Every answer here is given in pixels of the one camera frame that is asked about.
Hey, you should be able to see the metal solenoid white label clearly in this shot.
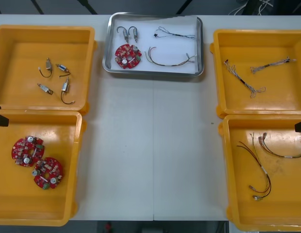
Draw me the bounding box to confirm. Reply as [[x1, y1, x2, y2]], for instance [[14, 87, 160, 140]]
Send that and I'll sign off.
[[129, 26, 139, 44]]

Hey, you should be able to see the red-black wire harness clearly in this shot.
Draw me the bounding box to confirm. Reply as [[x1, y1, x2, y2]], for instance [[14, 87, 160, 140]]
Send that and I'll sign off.
[[236, 133, 273, 201]]

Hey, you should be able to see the steel tray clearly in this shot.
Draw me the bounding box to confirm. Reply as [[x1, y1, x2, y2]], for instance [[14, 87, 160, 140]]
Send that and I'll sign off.
[[101, 12, 205, 78]]

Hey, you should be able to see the group of metal solenoids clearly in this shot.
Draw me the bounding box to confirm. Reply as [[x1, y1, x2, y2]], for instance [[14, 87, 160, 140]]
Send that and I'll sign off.
[[37, 57, 76, 105]]

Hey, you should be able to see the red green-yellow wire harness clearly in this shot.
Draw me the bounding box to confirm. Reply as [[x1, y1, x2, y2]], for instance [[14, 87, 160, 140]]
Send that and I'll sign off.
[[144, 46, 198, 67]]

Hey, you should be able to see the yellow-orange plastic bin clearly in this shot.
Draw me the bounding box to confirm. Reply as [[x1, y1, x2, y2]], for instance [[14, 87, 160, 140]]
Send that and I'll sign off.
[[217, 114, 301, 231], [209, 28, 301, 119], [0, 24, 97, 116], [0, 108, 87, 228]]

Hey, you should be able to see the round red circuit board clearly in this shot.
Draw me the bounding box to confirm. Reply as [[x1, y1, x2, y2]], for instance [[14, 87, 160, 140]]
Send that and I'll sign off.
[[11, 136, 46, 167], [32, 157, 64, 190], [115, 43, 143, 70]]

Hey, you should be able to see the metal solenoid blue label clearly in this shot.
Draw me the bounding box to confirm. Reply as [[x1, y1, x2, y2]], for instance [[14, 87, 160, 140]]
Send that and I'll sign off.
[[116, 26, 130, 44]]

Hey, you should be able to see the black stand leg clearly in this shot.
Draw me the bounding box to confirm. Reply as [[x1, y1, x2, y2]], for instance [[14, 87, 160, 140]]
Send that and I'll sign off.
[[76, 0, 99, 15], [31, 0, 45, 15], [176, 0, 194, 15]]

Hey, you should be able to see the white cable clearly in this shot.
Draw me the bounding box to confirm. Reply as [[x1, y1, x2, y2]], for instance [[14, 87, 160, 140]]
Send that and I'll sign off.
[[228, 0, 248, 16]]

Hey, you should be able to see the blue-white twisted wire harness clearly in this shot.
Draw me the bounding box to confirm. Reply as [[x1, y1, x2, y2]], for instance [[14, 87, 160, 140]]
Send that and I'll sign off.
[[223, 59, 267, 99], [152, 26, 196, 40], [249, 57, 298, 74]]

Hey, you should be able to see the brown-green wire harness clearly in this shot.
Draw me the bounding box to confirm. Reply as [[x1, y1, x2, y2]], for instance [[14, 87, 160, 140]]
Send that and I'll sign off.
[[257, 132, 301, 159]]

